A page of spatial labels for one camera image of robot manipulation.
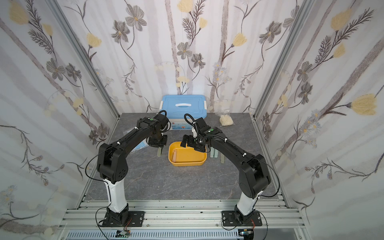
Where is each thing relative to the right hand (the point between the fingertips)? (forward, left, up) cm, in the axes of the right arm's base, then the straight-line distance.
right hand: (190, 142), depth 83 cm
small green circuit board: (-43, +30, -15) cm, 55 cm away
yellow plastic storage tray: (0, +7, -19) cm, 20 cm away
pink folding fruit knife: (0, +10, -18) cm, 20 cm away
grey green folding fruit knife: (-2, +19, -8) cm, 20 cm away
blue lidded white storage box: (+32, +11, -3) cm, 34 cm away
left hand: (+2, +16, -8) cm, 18 cm away
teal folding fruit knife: (+3, -15, -17) cm, 22 cm away
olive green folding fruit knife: (-1, -21, -16) cm, 27 cm away
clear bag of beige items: (+43, -25, -17) cm, 53 cm away
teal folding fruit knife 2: (+3, -17, -17) cm, 24 cm away
